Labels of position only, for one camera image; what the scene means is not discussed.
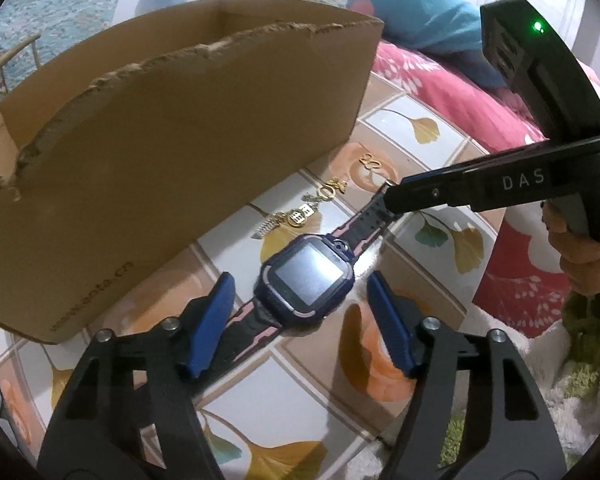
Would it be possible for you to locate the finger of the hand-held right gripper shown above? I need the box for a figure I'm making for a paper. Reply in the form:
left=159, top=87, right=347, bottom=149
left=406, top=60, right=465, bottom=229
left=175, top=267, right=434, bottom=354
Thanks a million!
left=384, top=135, right=600, bottom=220

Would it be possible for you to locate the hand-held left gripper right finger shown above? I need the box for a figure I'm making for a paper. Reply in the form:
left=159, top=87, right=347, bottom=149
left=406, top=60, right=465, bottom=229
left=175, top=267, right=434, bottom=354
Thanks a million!
left=366, top=270, right=568, bottom=480

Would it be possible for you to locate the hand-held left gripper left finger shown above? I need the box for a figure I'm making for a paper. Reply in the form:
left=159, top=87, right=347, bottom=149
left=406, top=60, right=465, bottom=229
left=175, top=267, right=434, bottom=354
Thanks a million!
left=37, top=271, right=237, bottom=480

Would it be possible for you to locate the purple smartwatch with black strap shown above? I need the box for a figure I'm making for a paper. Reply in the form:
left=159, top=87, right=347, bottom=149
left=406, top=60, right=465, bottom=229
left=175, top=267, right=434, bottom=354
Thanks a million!
left=224, top=180, right=403, bottom=361

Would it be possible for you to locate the gold charm necklace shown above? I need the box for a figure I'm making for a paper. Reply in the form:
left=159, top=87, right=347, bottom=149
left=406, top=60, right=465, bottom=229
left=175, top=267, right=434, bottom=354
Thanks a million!
left=252, top=176, right=351, bottom=239

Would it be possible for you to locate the brown cardboard box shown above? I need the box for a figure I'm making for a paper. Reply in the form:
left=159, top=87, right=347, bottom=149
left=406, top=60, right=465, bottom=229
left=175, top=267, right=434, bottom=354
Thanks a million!
left=0, top=0, right=385, bottom=346

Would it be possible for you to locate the person's right hand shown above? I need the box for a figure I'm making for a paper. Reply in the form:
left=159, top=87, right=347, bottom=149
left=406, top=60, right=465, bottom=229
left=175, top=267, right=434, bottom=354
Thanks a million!
left=542, top=199, right=600, bottom=297

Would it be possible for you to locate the pink floral blanket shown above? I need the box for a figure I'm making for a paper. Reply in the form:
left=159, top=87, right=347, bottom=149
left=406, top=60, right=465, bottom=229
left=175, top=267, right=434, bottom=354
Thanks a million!
left=370, top=40, right=600, bottom=341

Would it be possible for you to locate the tile-pattern leaf tablecloth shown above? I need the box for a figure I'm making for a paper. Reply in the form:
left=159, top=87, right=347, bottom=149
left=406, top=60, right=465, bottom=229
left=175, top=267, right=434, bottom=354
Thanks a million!
left=0, top=67, right=551, bottom=480

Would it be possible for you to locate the teal dotted pillow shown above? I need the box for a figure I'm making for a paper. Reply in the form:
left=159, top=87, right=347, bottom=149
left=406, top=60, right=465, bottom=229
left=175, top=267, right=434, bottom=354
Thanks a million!
left=346, top=0, right=511, bottom=88

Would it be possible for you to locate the wooden chair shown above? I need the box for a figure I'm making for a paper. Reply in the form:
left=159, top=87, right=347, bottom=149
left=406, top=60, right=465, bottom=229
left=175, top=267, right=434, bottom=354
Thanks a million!
left=0, top=34, right=43, bottom=96

